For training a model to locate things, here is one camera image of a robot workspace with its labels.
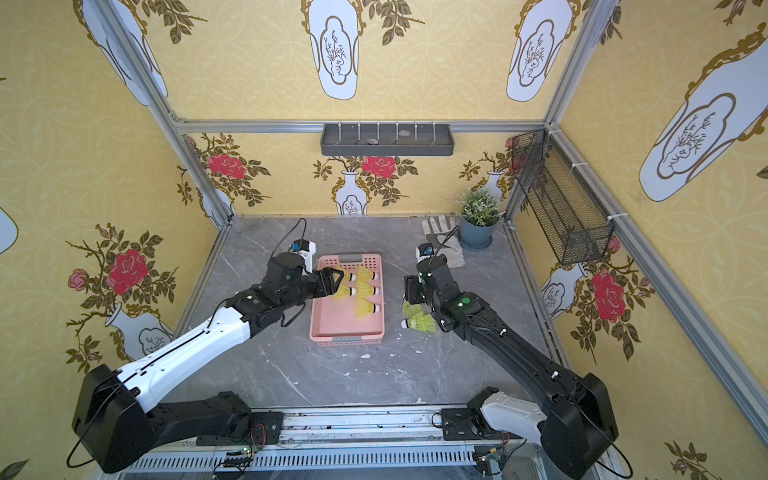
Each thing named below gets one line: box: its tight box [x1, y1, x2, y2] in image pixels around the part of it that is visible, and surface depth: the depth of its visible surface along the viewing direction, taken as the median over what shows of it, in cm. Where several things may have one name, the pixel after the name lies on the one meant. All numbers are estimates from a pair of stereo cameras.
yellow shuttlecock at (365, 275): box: [356, 265, 379, 285], surface depth 102 cm
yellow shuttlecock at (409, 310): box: [400, 300, 422, 325], surface depth 96 cm
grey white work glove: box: [422, 214, 467, 268], surface depth 119 cm
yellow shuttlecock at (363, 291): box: [355, 283, 380, 300], surface depth 98 cm
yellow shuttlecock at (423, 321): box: [400, 311, 437, 333], surface depth 91 cm
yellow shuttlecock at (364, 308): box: [355, 297, 381, 318], surface depth 94 cm
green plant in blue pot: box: [454, 188, 505, 251], surface depth 105 cm
